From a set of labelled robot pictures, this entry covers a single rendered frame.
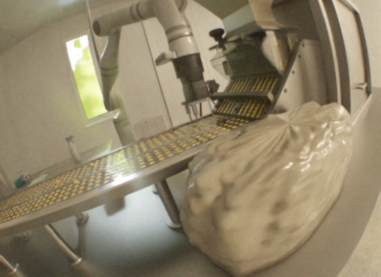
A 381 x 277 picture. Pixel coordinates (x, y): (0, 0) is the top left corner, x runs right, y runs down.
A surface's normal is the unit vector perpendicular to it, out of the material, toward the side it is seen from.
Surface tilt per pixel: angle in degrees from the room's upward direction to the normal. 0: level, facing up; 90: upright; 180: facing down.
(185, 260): 0
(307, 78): 90
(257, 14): 90
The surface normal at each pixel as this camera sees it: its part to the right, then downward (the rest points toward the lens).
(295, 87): 0.39, 0.19
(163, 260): -0.26, -0.92
